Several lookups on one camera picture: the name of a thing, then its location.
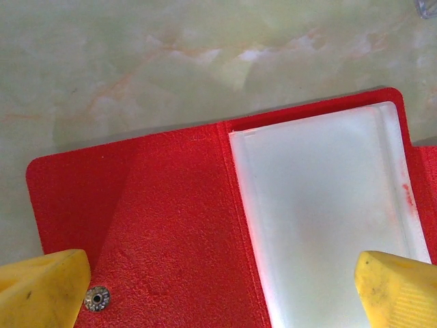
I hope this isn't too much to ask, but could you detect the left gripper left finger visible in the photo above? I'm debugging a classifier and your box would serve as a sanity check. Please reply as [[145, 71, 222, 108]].
[[0, 248, 92, 328]]

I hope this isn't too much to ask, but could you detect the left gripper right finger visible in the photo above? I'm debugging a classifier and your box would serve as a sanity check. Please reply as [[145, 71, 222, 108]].
[[353, 250, 437, 328]]

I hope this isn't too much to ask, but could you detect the red card holder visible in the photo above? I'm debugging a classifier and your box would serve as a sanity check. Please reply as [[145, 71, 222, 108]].
[[25, 87, 437, 328]]

